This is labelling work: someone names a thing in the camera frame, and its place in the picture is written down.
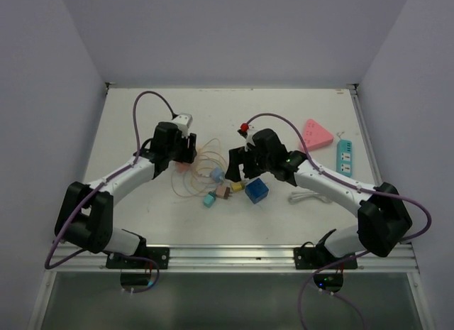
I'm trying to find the aluminium front rail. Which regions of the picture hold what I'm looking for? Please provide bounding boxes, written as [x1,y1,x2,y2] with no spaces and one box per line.
[45,243,419,274]

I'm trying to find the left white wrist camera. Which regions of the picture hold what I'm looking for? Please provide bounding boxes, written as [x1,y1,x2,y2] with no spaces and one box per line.
[172,114,193,138]

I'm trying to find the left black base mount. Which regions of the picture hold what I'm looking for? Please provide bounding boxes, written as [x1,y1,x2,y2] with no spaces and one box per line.
[106,238,170,270]

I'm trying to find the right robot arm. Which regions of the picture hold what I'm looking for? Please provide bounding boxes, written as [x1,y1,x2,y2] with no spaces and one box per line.
[226,125,412,268]

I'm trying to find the orange-pink charger plug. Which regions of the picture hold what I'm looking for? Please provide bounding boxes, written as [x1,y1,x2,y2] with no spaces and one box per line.
[175,163,191,172]

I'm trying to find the aluminium rail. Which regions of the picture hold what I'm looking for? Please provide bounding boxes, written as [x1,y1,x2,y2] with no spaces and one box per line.
[346,84,382,185]
[45,243,419,274]

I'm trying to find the teal power strip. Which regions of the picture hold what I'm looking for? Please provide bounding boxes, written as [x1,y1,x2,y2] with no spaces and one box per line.
[336,139,353,177]

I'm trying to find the white power cord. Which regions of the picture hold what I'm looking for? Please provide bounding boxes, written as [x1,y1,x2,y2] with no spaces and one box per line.
[289,190,333,204]

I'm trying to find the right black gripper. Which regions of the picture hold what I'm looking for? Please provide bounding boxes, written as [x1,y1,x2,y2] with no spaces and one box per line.
[226,145,273,182]

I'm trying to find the aluminium right side rail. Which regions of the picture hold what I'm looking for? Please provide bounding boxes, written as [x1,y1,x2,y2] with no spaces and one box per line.
[346,84,382,185]

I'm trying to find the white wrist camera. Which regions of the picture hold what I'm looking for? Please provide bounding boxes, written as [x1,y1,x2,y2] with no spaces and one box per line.
[172,114,193,138]
[238,123,258,151]

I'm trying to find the pink triangular power strip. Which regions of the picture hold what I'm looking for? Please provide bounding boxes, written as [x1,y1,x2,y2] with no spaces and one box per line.
[301,119,334,152]

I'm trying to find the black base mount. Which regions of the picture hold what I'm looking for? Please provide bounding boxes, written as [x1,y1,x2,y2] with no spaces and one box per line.
[106,238,170,270]
[293,229,355,270]

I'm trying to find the light blue charger plug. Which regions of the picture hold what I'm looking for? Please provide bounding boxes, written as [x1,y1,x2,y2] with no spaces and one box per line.
[209,167,225,183]

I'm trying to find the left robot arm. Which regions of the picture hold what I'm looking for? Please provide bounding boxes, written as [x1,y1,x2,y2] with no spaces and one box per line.
[55,114,196,268]

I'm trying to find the teal usb charger plug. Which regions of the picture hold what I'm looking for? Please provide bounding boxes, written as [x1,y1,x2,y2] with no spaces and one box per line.
[203,192,217,208]

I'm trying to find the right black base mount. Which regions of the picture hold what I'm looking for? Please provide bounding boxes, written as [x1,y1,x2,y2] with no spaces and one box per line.
[293,229,355,270]

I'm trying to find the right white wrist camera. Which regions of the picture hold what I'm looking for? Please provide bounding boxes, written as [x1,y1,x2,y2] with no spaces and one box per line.
[238,123,258,151]

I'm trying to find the blue cube socket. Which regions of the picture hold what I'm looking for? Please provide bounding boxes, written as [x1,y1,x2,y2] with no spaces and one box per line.
[245,178,269,204]

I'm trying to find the yellow usb charger plug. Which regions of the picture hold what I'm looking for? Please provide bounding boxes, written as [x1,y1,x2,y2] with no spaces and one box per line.
[231,181,245,193]

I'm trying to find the beige usb charger plug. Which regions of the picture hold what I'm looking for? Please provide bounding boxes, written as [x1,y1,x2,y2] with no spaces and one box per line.
[215,185,232,199]

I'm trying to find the thin coloured cables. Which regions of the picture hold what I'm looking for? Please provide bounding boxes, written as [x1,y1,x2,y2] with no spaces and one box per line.
[170,138,228,199]

